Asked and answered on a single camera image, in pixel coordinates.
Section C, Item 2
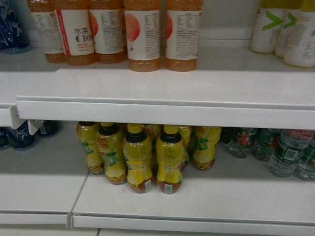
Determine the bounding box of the water bottle far left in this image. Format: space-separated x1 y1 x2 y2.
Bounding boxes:
224 127 258 159

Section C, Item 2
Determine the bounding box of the upper white shelf board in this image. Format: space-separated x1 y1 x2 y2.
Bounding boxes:
17 48 315 130

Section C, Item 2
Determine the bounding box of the water bottle centre row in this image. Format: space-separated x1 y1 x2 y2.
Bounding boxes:
252 128 282 162

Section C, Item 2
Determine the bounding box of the white metal shelf board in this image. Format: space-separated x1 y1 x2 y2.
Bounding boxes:
72 145 315 236

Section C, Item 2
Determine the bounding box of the water bottle barcode label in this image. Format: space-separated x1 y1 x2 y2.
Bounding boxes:
267 129 315 178

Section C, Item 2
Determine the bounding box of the left upper adjoining shelf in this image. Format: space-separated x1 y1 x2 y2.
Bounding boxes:
0 56 60 128

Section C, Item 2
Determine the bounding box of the water bottle right rear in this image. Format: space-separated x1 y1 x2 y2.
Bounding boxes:
294 145 315 181

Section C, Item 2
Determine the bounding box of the lemon tea bottle rear right centre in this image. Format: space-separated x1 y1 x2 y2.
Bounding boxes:
179 125 192 171

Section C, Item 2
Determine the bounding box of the yellow lemon tea bottle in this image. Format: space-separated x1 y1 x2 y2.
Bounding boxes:
156 125 186 194

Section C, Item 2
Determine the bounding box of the lemon tea bottle front centre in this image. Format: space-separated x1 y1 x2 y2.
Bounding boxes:
123 123 154 194

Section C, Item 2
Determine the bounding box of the lemon tea bottle rear left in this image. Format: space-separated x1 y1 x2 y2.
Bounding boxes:
76 121 104 174

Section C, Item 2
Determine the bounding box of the orange juice bottle front centre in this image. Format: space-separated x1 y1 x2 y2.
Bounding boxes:
123 0 161 72

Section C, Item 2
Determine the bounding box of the orange juice bottle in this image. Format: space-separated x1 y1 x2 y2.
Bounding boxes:
123 0 161 72
88 0 127 64
166 0 203 72
27 0 65 63

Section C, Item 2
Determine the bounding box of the orange juice bottle front right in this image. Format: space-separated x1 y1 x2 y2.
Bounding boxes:
166 0 203 72

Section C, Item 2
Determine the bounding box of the orange juice bottle rear centre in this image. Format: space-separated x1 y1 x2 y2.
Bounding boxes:
88 0 127 64

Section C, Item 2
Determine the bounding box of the orange juice bottle C100 label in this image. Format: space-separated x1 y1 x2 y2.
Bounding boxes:
54 0 96 66

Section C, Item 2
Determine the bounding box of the blue patterned bottle lower left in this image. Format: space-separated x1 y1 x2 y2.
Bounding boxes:
5 121 35 150

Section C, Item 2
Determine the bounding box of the blue patterned bottle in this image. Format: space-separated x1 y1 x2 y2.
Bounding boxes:
0 0 31 54
5 121 35 150

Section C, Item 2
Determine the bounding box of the white yellow vitamin bottle left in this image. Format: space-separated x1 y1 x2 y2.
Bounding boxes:
250 0 286 53

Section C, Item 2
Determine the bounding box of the white yellow vitamin bottle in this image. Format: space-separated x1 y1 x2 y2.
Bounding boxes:
274 7 300 58
283 0 315 68
250 0 286 53

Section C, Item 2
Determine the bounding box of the orange juice bottle far left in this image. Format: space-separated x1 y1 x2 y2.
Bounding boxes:
27 0 65 63

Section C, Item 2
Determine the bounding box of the blue bottle lower left edge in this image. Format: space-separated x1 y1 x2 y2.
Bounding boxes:
0 127 10 150

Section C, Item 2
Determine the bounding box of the white yellow vitamin bottle right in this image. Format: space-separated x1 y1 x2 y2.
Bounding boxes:
283 0 315 68

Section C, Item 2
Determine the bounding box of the blue patterned bottle upper left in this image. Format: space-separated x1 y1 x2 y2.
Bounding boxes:
0 0 31 54

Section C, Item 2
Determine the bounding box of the white yellow vitamin bottle middle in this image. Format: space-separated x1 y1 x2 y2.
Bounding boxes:
274 7 300 58

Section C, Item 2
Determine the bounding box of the blue bottle behind bracket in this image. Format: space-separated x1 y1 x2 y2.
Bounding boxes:
38 120 59 138

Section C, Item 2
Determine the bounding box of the white shelf bracket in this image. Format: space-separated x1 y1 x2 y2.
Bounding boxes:
9 105 44 135

